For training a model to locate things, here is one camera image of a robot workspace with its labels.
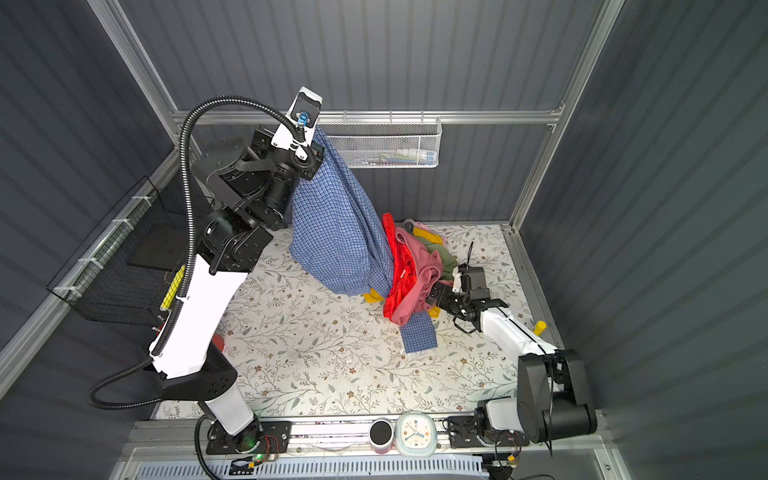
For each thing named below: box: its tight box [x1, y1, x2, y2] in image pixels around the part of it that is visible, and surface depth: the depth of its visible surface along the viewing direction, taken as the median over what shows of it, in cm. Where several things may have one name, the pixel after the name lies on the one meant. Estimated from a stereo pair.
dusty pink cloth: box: [391, 226, 454, 325], surface depth 80 cm
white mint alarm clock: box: [395, 412, 438, 457], surface depth 73 cm
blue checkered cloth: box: [399, 311, 437, 352], surface depth 93 cm
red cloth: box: [382, 212, 417, 320], surface depth 81 cm
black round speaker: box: [368, 419, 395, 455], surface depth 71 cm
